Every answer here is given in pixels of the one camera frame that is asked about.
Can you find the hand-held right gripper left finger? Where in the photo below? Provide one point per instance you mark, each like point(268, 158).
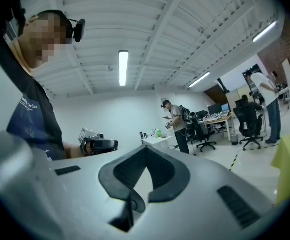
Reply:
point(80, 196)

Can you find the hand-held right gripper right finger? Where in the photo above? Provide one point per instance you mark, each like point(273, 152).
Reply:
point(199, 204)

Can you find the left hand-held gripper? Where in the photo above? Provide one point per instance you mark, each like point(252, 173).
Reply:
point(98, 144)

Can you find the person's left forearm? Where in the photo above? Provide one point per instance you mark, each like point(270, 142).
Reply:
point(72, 149)

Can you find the yellow black floor tape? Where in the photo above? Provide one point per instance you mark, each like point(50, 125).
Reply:
point(233, 162)

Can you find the person's left hand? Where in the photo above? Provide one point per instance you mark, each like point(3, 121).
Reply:
point(88, 148)

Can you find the white table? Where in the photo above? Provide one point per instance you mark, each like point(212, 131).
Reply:
point(157, 140)

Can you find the green round object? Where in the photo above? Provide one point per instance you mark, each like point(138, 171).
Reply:
point(158, 133)

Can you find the person's dark t-shirt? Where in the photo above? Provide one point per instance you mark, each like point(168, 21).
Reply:
point(37, 119)

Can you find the black office chair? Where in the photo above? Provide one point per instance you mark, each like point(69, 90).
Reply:
point(202, 134)
point(248, 126)

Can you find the grey trash bin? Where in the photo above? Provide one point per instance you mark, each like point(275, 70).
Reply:
point(234, 139)

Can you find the long ceiling light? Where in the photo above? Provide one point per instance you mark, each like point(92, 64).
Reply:
point(199, 79)
point(123, 67)
point(264, 31)

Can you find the wooden office desk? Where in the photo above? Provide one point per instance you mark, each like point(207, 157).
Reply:
point(220, 120)

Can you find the black computer monitor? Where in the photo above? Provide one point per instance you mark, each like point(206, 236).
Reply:
point(213, 108)

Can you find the beige cabinet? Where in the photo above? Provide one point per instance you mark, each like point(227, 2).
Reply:
point(235, 95)

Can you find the person's head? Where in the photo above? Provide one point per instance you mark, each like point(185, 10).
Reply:
point(45, 36)

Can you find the white leaning board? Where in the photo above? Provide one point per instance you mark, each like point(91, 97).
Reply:
point(289, 79)

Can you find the black head-mounted camera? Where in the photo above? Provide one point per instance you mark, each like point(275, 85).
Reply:
point(79, 31)

